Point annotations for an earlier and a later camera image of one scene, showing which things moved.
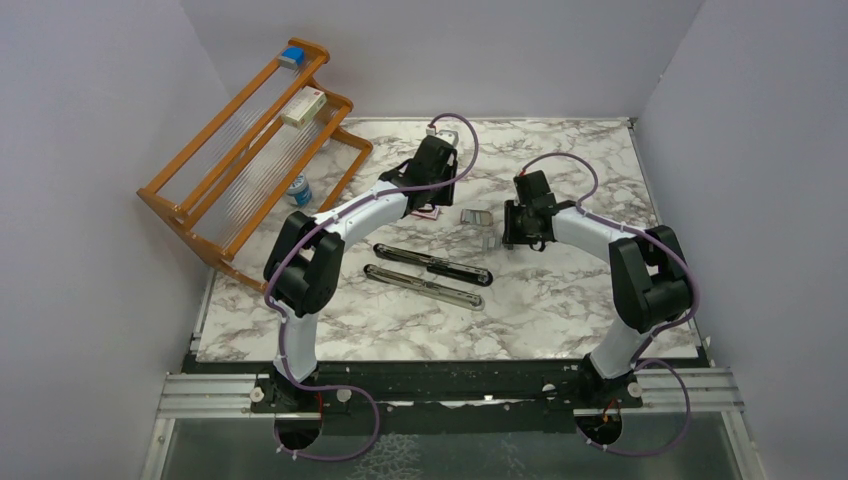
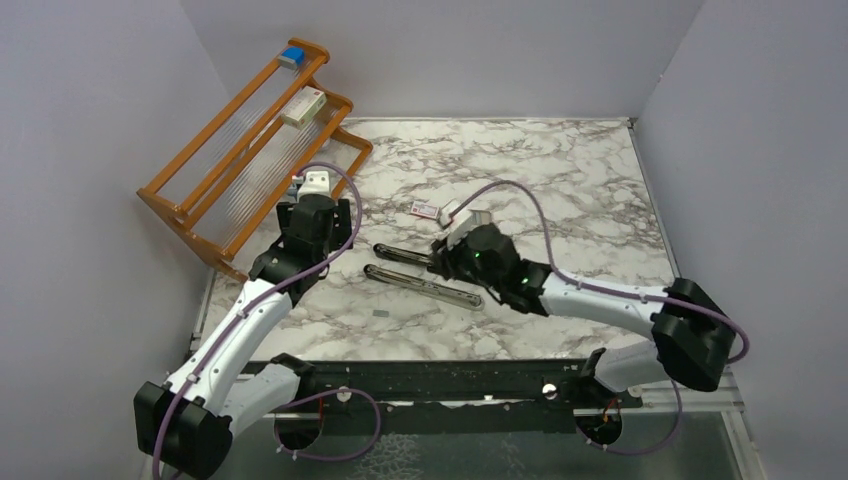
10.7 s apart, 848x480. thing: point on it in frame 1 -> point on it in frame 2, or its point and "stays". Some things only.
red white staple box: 431,215 stays
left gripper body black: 441,196 -> 341,234
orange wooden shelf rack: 264,172 stays
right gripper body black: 517,227 -> 458,260
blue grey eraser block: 291,57 stays
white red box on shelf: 304,107 stays
